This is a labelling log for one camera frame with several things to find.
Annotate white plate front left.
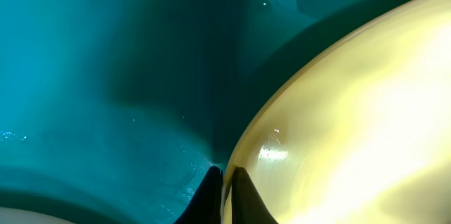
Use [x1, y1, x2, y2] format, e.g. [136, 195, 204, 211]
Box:
[0, 207, 74, 224]

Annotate yellow-green plate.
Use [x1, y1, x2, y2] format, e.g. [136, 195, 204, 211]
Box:
[221, 0, 450, 223]

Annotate teal plastic tray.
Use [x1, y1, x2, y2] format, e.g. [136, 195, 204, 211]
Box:
[1, 0, 411, 223]

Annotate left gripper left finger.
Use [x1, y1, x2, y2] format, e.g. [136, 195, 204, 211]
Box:
[174, 166, 223, 224]

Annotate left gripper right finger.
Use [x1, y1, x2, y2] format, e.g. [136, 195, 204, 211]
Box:
[231, 167, 278, 224]

